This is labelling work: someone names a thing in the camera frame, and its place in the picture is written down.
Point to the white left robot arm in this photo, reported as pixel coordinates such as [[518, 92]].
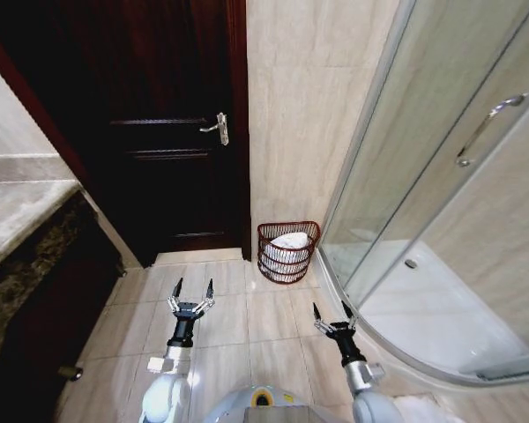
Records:
[[163, 392]]

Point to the dark vanity cabinet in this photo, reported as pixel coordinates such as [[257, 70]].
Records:
[[48, 308]]

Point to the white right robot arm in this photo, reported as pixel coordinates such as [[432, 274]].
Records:
[[370, 405]]

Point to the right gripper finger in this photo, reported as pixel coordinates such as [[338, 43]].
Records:
[[319, 322], [351, 318]]

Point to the dark red door frame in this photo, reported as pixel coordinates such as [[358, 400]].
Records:
[[242, 132]]

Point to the dark wooden door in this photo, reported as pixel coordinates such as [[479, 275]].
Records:
[[158, 66]]

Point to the grey marble counter top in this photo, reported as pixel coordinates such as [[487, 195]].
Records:
[[17, 211]]

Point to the white towel with hamper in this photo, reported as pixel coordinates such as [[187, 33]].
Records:
[[291, 241]]

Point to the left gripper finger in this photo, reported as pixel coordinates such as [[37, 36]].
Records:
[[175, 299], [209, 297]]

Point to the red wicker hamper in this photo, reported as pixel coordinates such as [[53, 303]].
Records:
[[286, 276]]

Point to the fixed glass shower panel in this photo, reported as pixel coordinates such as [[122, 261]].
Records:
[[370, 167]]

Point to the metal cabinet knob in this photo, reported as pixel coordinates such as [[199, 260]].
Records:
[[70, 372]]

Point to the white shower tray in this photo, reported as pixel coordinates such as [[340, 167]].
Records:
[[423, 317]]

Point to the round chrome shower drain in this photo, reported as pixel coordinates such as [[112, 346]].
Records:
[[411, 263]]

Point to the white rounded robot front shell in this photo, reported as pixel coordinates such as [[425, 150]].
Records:
[[229, 407]]

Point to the glass shower door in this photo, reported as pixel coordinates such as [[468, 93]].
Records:
[[489, 53]]

